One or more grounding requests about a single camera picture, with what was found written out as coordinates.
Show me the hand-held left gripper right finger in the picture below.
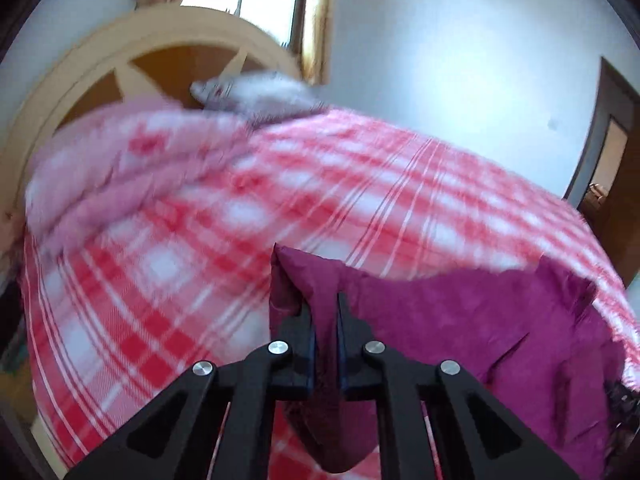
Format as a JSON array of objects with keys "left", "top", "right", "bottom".
[{"left": 337, "top": 292, "right": 582, "bottom": 480}]

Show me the wooden headboard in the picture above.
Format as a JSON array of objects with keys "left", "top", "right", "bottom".
[{"left": 0, "top": 5, "right": 304, "bottom": 261}]

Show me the red plaid bed sheet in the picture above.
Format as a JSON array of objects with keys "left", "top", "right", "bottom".
[{"left": 20, "top": 108, "right": 640, "bottom": 480}]

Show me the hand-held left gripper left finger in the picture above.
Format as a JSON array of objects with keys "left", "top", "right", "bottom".
[{"left": 64, "top": 303, "right": 316, "bottom": 480}]

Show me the pink plaid pillow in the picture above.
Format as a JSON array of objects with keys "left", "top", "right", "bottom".
[{"left": 24, "top": 96, "right": 261, "bottom": 251}]

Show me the brown wooden door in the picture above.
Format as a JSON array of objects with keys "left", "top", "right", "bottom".
[{"left": 564, "top": 57, "right": 640, "bottom": 281}]

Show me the magenta puffer jacket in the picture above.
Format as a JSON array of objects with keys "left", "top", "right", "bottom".
[{"left": 269, "top": 243, "right": 632, "bottom": 480}]

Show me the grey pillow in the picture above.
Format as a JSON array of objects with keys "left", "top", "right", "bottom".
[{"left": 190, "top": 72, "right": 331, "bottom": 120}]

